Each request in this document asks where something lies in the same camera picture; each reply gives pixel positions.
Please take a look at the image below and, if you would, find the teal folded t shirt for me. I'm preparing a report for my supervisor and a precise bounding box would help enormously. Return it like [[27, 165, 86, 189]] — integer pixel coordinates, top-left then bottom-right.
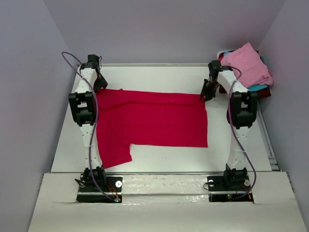
[[222, 50, 269, 93]]

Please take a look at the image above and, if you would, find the red folded t shirt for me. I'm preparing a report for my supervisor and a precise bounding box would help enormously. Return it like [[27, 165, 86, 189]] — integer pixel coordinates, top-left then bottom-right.
[[218, 52, 230, 66]]

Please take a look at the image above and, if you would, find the red t shirt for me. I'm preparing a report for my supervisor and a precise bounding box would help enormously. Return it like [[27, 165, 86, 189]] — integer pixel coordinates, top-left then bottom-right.
[[96, 89, 208, 168], [218, 52, 230, 66]]

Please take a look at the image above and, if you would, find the pink folded t shirt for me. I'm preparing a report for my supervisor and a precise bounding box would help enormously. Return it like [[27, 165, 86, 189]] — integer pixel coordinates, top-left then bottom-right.
[[221, 43, 273, 89]]

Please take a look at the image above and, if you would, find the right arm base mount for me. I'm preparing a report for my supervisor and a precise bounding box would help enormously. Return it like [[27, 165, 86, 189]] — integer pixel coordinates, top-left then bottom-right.
[[203, 175, 254, 203]]

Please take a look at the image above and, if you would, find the dark maroon folded t shirt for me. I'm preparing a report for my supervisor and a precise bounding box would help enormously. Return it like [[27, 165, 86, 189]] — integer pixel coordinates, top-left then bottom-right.
[[218, 50, 271, 100]]

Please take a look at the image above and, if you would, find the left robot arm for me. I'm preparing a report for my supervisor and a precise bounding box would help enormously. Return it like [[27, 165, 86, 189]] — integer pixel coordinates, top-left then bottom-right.
[[68, 54, 108, 193]]

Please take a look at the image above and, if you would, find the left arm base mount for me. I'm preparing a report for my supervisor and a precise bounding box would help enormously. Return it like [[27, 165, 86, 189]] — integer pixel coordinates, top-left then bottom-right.
[[75, 175, 123, 203]]

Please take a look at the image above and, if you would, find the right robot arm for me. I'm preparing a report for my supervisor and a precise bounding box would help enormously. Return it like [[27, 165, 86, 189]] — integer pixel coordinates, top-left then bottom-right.
[[200, 60, 258, 192]]

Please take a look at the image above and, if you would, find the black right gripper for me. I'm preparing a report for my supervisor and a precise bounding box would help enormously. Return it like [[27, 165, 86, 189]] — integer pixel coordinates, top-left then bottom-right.
[[199, 79, 220, 102]]

